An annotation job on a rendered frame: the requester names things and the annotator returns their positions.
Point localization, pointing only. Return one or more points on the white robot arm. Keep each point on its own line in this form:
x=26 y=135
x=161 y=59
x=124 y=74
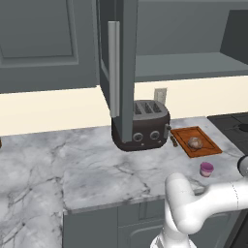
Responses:
x=187 y=210

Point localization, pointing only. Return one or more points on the grey open cabinet door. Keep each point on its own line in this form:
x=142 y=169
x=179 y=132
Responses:
x=122 y=64

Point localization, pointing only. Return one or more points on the orange wooden cutting board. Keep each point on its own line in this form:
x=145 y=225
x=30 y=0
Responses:
x=195 y=141

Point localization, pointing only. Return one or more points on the round beige bread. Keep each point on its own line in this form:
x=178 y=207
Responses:
x=195 y=142

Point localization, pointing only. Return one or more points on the purple jam jar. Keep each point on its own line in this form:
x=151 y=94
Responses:
x=206 y=169

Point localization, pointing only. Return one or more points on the grey base cabinet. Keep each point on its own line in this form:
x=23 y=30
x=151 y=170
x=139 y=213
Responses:
x=129 y=226

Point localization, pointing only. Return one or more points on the grey closed cabinet door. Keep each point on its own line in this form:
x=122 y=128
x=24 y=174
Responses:
x=45 y=42

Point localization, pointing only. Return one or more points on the dark brown toaster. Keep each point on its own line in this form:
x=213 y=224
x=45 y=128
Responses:
x=147 y=129

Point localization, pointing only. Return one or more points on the black stove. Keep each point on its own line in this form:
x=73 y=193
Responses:
x=234 y=129

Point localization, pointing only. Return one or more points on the white wall outlet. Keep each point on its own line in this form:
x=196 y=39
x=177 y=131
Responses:
x=160 y=96

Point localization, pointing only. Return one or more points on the grey open wall cabinet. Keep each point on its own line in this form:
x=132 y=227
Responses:
x=190 y=48

